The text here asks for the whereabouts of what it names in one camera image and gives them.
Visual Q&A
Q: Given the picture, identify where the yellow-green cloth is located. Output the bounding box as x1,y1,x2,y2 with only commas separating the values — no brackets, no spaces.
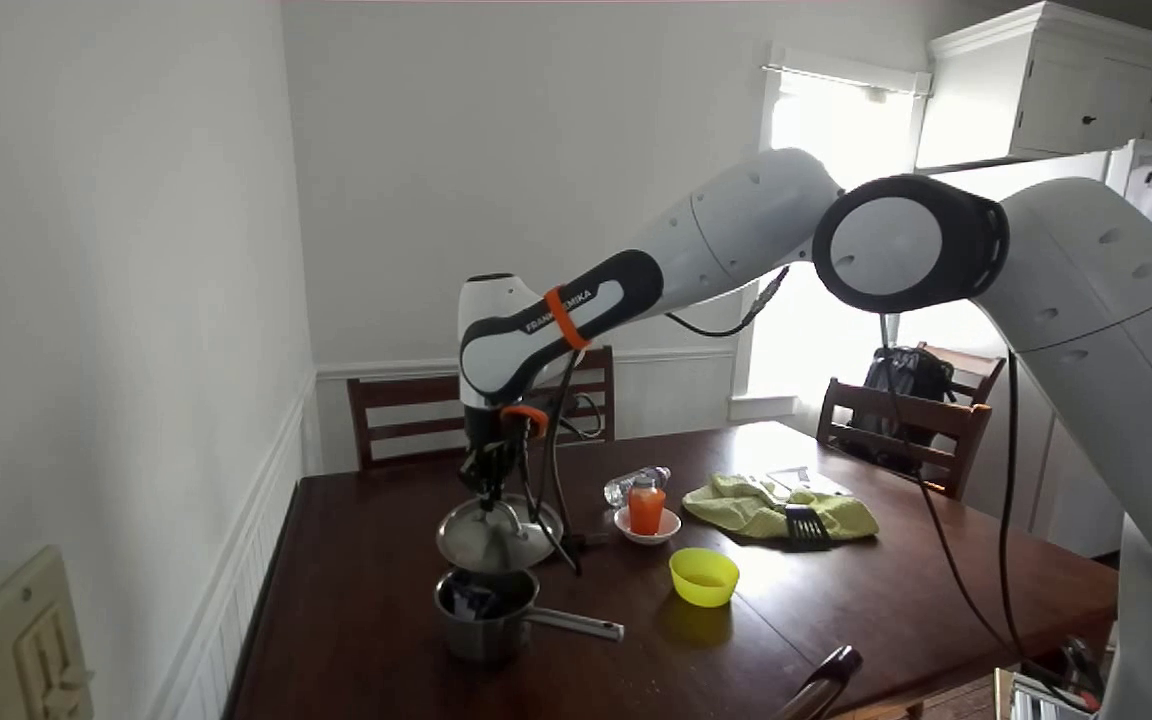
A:
682,467,885,550

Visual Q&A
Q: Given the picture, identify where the bright window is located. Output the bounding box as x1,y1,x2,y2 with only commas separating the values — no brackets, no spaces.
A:
731,43,1014,412

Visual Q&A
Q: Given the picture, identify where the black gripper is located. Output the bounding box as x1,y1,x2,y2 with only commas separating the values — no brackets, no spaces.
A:
457,399,552,516

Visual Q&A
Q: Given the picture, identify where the small steel pot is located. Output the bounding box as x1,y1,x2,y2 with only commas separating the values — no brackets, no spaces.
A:
433,568,634,668

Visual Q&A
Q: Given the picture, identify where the small white saucer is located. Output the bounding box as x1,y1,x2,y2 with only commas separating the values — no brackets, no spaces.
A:
607,503,689,550

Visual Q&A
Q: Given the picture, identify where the dark wooden slat-back chair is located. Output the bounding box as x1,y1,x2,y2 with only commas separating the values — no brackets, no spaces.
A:
773,638,870,720
811,375,995,503
346,345,622,476

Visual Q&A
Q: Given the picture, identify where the white cabinet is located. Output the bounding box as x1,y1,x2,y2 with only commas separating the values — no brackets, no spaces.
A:
912,0,1152,170

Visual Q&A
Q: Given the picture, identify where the black bag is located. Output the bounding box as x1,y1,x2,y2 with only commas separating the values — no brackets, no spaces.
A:
866,340,961,404

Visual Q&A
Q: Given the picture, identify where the long black robot cable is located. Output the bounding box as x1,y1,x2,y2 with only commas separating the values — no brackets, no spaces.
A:
912,349,1029,658

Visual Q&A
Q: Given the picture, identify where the beige wall switch plate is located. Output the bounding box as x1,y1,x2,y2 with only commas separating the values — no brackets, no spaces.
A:
0,542,95,720

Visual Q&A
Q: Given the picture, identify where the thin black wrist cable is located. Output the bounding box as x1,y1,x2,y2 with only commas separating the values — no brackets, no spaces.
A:
662,263,798,340

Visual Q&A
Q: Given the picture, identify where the yellow-green plastic bowl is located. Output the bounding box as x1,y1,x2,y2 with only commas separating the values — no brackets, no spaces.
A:
665,542,745,613

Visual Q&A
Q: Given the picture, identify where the clear plastic water bottle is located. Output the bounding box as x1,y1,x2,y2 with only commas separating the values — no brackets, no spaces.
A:
600,463,676,513

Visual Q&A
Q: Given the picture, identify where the orange cable strap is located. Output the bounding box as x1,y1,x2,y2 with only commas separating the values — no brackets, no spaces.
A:
543,284,595,359

